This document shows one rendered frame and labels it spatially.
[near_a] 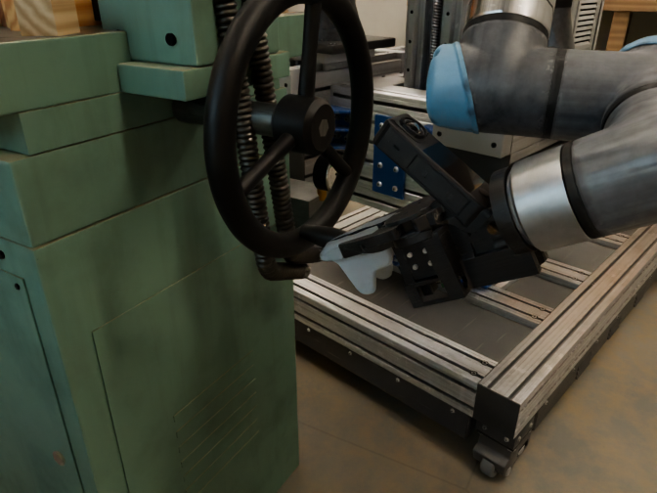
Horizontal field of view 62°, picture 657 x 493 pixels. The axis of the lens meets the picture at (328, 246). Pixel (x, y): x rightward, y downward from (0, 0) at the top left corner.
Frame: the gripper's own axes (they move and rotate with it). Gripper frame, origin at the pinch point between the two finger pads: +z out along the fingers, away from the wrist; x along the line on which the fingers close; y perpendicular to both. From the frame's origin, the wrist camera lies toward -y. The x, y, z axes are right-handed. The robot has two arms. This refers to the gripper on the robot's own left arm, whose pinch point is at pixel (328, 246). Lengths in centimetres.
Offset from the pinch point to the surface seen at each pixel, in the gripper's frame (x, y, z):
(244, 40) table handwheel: -5.3, -19.8, -5.7
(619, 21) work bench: 272, -6, -2
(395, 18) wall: 327, -72, 126
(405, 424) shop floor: 50, 56, 43
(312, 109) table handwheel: 3.3, -13.1, -3.0
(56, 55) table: -10.2, -27.5, 11.4
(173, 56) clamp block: -1.7, -23.8, 6.1
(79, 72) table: -8.1, -25.9, 12.3
